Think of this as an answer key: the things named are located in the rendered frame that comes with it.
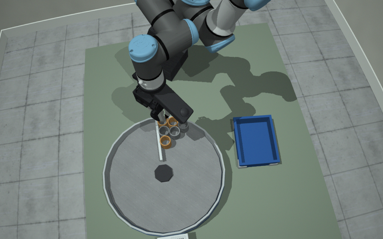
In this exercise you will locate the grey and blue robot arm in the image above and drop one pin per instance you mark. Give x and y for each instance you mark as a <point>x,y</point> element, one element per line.
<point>178,28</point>

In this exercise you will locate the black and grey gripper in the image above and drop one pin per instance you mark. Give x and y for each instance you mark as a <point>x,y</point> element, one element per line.
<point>143,96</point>

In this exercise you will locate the blue rectangular crate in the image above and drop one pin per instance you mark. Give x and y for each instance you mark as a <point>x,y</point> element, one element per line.
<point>255,141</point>

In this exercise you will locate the grey round turntable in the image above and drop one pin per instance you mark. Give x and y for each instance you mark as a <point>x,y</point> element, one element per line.
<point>163,192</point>

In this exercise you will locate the grey metal sleeve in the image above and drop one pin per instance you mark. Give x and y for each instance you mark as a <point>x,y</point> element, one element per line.
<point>183,130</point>
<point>174,128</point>
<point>164,128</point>

